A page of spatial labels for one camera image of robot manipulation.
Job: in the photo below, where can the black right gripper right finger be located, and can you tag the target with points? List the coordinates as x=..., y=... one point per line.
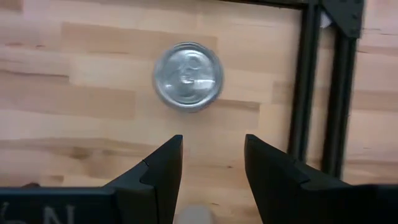
x=280, y=186

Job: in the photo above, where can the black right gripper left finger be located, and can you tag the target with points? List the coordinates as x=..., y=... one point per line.
x=155, y=186

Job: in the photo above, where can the silver Diet Coke can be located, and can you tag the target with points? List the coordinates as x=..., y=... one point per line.
x=188, y=77

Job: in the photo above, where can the black aluminium table frame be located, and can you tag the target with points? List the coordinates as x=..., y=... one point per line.
x=304, y=93

